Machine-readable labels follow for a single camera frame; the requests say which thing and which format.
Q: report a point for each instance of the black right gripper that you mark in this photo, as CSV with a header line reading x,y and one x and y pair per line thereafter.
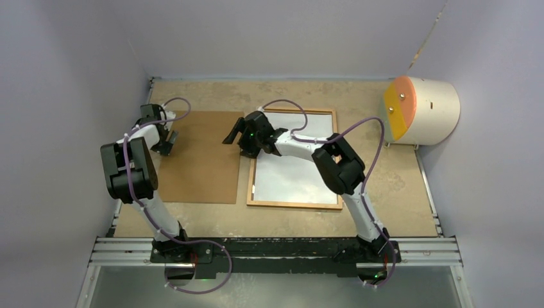
x,y
246,151

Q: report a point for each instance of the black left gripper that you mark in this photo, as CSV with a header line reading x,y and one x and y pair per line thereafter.
x,y
165,149

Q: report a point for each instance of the brown backing board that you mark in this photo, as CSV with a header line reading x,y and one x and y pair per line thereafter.
x,y
200,168

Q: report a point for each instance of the glossy photo print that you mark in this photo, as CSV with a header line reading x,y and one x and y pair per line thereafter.
x,y
297,178

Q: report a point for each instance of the wooden picture frame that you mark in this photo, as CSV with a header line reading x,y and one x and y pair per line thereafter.
x,y
293,205

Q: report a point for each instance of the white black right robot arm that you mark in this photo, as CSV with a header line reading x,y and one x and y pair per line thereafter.
x,y
339,166

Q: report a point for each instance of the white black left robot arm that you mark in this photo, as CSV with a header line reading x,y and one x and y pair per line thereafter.
x,y
131,177

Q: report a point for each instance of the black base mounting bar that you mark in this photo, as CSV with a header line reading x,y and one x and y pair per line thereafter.
x,y
340,256

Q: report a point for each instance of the cream cylinder with coloured lid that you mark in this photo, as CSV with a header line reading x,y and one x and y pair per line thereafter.
x,y
418,111

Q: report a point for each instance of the aluminium rail frame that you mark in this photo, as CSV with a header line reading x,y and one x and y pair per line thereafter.
x,y
417,252

